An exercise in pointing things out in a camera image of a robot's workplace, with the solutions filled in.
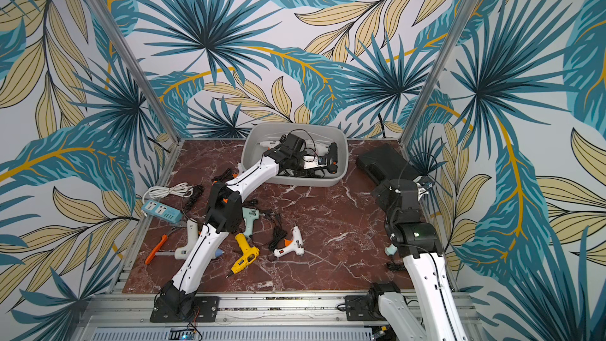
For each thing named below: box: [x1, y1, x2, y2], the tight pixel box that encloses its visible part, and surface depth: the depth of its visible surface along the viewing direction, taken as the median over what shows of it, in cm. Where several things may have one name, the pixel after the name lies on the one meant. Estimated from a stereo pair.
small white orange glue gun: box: [273, 222, 305, 259], surface depth 87 cm
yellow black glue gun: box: [225, 232, 261, 278], surface depth 84 cm
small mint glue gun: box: [384, 243, 398, 257], surface depth 86 cm
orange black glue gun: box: [218, 185, 232, 205], surface depth 66 cm
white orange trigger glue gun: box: [256, 140, 281, 150], surface depth 115 cm
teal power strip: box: [141, 198, 183, 224], surface depth 94 cm
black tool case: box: [355, 143, 417, 185], surface depth 106 cm
